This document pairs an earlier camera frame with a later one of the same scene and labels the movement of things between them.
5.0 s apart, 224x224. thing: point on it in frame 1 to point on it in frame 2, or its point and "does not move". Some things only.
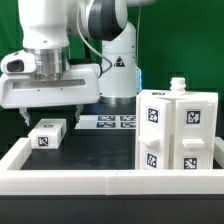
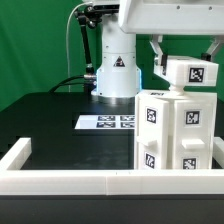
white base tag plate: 107,122 does not move
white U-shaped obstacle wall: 15,181 does not move
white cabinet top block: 48,134 to 188,71
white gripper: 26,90 to 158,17
